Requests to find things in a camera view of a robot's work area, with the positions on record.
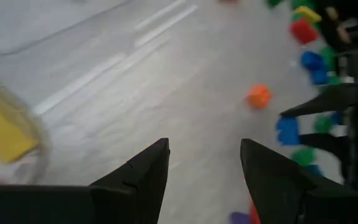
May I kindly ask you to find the small blue block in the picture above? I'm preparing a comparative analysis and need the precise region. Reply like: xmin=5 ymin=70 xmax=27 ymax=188
xmin=305 ymin=164 xmax=324 ymax=177
xmin=331 ymin=111 xmax=344 ymax=126
xmin=309 ymin=68 xmax=331 ymax=85

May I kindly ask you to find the small orange block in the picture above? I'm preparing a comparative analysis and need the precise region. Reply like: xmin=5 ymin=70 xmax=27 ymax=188
xmin=246 ymin=84 xmax=272 ymax=110

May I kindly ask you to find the long green block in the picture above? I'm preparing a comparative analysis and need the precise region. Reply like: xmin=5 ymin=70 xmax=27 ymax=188
xmin=291 ymin=0 xmax=316 ymax=10
xmin=265 ymin=0 xmax=284 ymax=9
xmin=290 ymin=147 xmax=317 ymax=167
xmin=320 ymin=45 xmax=338 ymax=72

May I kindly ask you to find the long yellow block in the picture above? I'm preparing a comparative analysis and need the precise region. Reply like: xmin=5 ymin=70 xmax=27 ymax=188
xmin=293 ymin=5 xmax=323 ymax=23
xmin=0 ymin=83 xmax=39 ymax=164

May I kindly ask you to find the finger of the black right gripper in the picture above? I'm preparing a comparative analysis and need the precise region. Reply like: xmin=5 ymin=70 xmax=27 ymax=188
xmin=300 ymin=133 xmax=351 ymax=159
xmin=280 ymin=83 xmax=358 ymax=118

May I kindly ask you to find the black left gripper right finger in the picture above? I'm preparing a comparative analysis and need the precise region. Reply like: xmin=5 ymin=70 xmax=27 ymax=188
xmin=239 ymin=138 xmax=358 ymax=224

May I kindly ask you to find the white table cover sheet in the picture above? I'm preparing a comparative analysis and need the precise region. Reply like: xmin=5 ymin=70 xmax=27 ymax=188
xmin=0 ymin=0 xmax=358 ymax=224

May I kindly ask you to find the small green block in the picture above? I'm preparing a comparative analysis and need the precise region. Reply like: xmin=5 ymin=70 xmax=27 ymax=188
xmin=313 ymin=114 xmax=334 ymax=134

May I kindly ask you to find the long purple block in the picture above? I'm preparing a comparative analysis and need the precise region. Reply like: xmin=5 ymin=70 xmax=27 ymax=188
xmin=228 ymin=211 xmax=251 ymax=224

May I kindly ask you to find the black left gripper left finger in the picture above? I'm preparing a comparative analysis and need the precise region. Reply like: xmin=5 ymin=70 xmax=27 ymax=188
xmin=0 ymin=138 xmax=172 ymax=224

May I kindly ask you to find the long blue block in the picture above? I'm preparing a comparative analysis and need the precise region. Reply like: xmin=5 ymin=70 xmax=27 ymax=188
xmin=300 ymin=50 xmax=326 ymax=72

